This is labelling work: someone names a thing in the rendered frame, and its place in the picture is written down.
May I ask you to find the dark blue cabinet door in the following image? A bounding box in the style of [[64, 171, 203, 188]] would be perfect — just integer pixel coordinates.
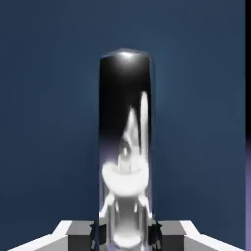
[[0, 0, 247, 251]]

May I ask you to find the shiny dark curved metal handle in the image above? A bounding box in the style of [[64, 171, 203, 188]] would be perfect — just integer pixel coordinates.
[[98, 47, 156, 251]]

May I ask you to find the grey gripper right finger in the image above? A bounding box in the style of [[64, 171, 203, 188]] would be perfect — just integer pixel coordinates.
[[147, 220, 246, 251]]

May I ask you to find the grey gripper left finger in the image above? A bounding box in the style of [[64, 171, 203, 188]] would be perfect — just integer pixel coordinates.
[[5, 220, 106, 251]]

